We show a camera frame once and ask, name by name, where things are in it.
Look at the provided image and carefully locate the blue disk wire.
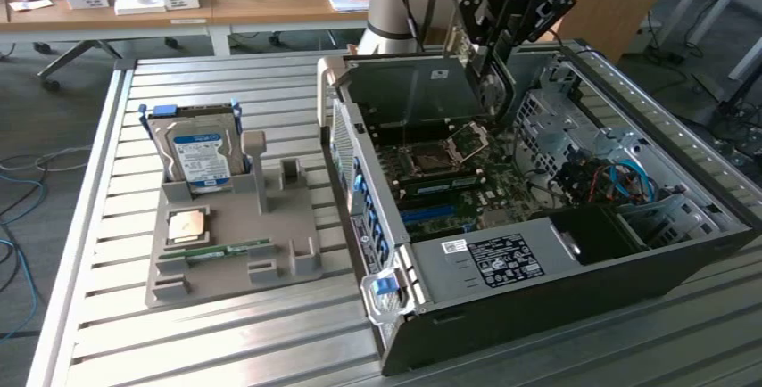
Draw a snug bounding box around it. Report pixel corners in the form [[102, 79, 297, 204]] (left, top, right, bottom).
[[610, 160, 660, 204]]

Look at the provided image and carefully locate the CPU chip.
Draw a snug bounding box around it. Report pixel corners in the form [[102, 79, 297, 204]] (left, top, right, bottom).
[[165, 210, 210, 245]]

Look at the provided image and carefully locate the metal socket cover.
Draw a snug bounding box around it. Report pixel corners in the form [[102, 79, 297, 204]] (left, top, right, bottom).
[[446, 121, 493, 159]]

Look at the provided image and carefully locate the green motherboard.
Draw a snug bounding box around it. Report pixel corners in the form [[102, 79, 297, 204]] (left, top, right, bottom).
[[374, 117, 573, 243]]

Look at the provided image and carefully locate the grey floor cable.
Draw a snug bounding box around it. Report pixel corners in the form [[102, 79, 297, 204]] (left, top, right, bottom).
[[0, 144, 94, 173]]

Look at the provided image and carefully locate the grey power supply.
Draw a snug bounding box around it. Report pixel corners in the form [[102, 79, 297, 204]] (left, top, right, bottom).
[[410, 219, 582, 306]]

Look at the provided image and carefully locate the blue case latch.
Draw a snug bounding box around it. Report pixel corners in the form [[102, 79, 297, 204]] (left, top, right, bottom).
[[370, 272, 400, 297]]

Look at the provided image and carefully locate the blue floor cable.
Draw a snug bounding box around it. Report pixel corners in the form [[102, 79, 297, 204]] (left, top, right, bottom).
[[0, 175, 47, 343]]

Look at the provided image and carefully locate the green graphics card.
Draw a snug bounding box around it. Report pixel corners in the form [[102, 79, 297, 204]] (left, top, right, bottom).
[[442, 25, 521, 126]]

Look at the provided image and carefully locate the grey parts rack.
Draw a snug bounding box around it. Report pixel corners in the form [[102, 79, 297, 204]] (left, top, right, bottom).
[[145, 129, 325, 310]]

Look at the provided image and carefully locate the green RAM stick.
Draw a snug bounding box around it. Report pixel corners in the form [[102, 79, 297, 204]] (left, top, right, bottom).
[[404, 176, 482, 199], [159, 238, 271, 259]]

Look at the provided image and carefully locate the open black PC case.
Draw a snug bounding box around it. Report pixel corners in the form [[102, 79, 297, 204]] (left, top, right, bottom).
[[316, 38, 762, 377]]

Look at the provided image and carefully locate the CPU socket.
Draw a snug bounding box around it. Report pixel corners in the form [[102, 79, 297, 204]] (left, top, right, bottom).
[[404, 141, 460, 174]]

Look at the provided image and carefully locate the hard disk with blue rails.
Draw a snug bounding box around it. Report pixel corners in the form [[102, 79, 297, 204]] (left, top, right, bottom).
[[137, 99, 250, 194]]

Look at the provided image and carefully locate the blue expansion slot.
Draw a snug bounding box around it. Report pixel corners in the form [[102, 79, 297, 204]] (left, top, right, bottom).
[[400, 203, 461, 224]]

